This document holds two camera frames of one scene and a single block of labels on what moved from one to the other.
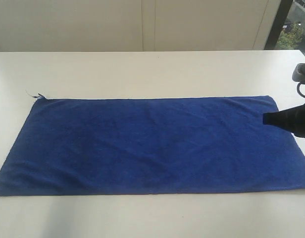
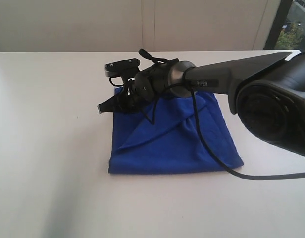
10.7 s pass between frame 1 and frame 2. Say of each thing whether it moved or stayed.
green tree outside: stayed
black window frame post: stayed
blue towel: moved
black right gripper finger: moved
